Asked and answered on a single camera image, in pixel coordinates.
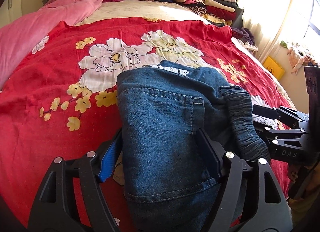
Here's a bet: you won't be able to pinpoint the red floral bed sheet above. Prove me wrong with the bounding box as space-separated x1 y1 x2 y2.
1 17 293 227

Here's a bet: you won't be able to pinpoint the cream wardrobe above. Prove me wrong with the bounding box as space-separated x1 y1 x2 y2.
0 0 25 29

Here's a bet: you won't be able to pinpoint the blue denim pants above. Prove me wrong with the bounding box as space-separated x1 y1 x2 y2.
117 60 271 231

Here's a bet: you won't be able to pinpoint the cream mattress cover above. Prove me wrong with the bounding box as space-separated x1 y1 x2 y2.
76 0 209 26

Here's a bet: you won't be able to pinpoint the yellow box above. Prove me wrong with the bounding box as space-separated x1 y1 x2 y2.
263 56 285 81

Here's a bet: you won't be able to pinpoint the purple garment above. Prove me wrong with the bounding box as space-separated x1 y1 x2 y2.
231 28 255 45

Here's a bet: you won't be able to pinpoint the pink fleece blanket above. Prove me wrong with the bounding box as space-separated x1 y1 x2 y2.
0 0 107 90

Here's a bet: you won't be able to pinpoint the pile of folded clothes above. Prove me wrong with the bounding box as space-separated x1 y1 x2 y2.
174 0 244 29

